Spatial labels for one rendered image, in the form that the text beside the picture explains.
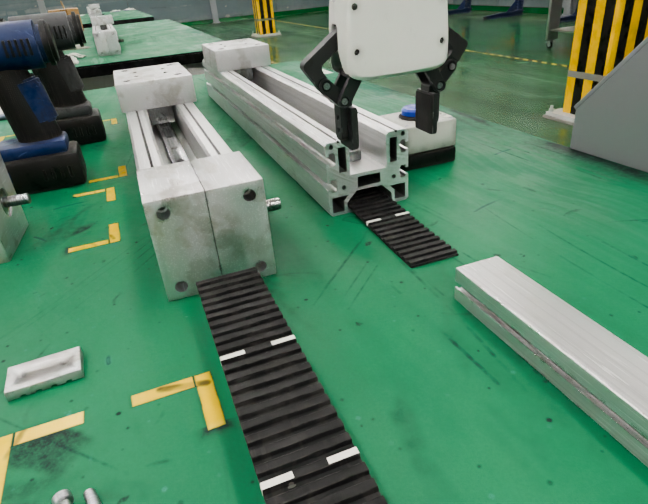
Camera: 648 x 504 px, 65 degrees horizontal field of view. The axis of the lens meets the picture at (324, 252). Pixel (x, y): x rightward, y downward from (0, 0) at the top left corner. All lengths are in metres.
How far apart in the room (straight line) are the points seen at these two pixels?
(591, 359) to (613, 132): 0.45
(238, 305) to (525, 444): 0.21
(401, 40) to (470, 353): 0.27
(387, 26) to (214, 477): 0.36
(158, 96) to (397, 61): 0.44
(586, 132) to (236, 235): 0.51
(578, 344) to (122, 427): 0.29
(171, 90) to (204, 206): 0.41
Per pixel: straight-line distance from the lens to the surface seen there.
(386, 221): 0.54
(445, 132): 0.72
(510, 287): 0.40
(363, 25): 0.46
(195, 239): 0.45
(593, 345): 0.36
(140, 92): 0.82
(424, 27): 0.49
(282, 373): 0.32
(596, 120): 0.77
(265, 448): 0.28
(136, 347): 0.43
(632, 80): 0.73
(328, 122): 0.74
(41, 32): 0.80
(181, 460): 0.33
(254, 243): 0.46
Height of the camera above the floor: 1.02
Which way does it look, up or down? 29 degrees down
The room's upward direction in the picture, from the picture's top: 5 degrees counter-clockwise
